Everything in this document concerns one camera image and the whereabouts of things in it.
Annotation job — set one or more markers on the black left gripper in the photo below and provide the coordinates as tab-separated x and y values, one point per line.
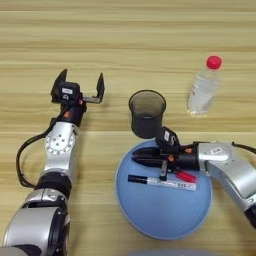
75	115

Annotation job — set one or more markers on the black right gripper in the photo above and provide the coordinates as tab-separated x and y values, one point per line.
188	158

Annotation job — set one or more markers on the white marker with black cap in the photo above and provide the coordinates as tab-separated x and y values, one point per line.
180	184

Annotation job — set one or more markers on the clear bottle with red cap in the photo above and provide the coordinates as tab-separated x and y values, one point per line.
203	93

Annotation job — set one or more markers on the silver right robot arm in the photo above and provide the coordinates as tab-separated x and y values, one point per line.
230	170

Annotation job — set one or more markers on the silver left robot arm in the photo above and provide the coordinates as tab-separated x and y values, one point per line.
60	160

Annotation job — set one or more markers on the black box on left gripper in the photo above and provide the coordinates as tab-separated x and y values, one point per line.
68	91

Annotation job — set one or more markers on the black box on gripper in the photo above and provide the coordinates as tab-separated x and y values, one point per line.
68	91
166	138

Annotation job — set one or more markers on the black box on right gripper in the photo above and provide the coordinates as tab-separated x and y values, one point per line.
166	138

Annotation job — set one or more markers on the black mesh pen cup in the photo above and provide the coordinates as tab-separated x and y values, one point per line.
146	116

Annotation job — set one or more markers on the blue round plate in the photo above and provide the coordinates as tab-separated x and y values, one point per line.
160	213

